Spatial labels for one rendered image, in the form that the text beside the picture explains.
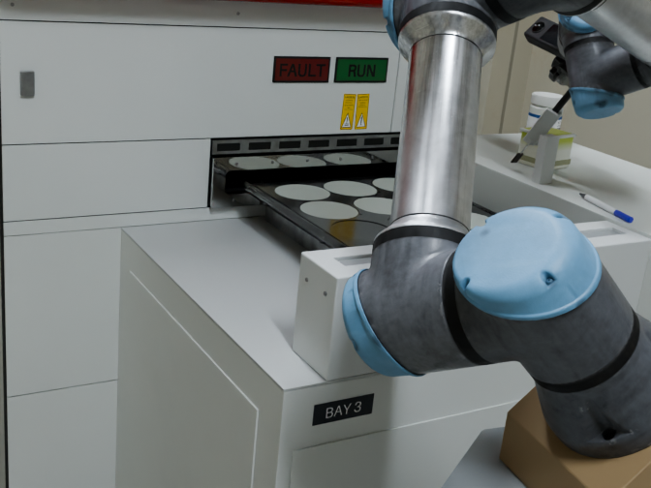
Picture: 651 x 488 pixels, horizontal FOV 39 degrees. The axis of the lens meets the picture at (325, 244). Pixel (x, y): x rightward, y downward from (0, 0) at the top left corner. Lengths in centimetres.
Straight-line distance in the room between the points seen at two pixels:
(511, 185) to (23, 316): 88
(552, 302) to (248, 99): 99
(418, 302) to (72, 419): 104
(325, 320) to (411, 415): 21
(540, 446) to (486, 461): 9
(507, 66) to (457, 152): 305
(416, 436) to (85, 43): 81
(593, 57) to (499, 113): 262
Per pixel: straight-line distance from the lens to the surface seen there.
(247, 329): 129
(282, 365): 120
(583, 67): 147
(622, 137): 360
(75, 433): 182
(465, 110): 104
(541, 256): 82
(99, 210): 165
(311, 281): 117
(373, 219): 156
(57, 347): 173
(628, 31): 127
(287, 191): 167
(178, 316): 145
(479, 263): 84
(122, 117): 162
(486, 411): 137
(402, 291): 90
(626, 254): 144
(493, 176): 172
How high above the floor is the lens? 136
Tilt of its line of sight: 19 degrees down
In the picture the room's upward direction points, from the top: 6 degrees clockwise
